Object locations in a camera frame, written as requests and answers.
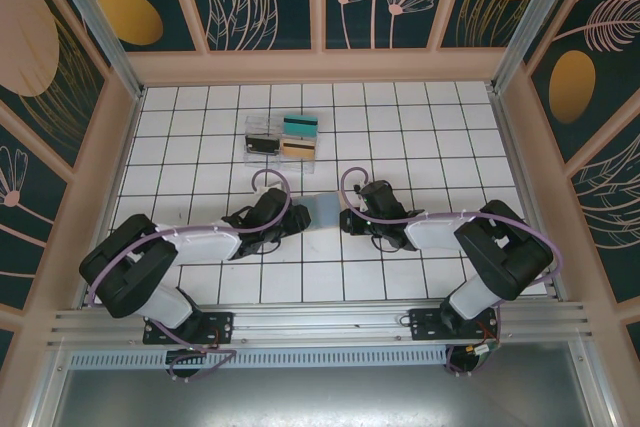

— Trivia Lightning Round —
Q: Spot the teal card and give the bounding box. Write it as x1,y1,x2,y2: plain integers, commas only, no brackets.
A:
282,115,318,137

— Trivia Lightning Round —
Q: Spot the tan card holder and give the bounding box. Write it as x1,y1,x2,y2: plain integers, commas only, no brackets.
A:
298,191,347,235

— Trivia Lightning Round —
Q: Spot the clear acrylic card organizer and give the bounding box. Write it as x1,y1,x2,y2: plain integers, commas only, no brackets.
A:
243,115,320,177

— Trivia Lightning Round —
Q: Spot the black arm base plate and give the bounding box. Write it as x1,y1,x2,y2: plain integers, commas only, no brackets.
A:
143,310,236,346
408,307,501,343

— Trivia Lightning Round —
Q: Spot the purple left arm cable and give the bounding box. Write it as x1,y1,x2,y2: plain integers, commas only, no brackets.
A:
85,168,294,382

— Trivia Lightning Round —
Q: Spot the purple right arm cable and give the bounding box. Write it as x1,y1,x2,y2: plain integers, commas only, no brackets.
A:
339,165,561,378

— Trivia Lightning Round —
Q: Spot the aluminium corner post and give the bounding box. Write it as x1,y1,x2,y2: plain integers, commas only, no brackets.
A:
489,0,586,93
39,0,146,101

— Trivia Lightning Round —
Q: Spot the gold card with dark stripe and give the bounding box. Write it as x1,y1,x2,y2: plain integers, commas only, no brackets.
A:
280,138,317,159

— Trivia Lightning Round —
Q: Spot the aluminium front rail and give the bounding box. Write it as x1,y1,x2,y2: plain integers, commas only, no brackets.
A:
47,300,594,351

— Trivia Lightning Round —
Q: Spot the grey slotted cable duct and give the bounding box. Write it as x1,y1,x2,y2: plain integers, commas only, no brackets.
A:
67,346,451,371

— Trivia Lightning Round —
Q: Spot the grey metal sheet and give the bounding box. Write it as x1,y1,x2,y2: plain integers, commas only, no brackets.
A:
49,366,616,427

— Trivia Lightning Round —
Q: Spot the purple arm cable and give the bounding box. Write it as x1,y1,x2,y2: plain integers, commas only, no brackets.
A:
85,168,294,382
339,165,561,378

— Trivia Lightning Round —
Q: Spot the black card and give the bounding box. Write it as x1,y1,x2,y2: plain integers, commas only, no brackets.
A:
244,134,280,156

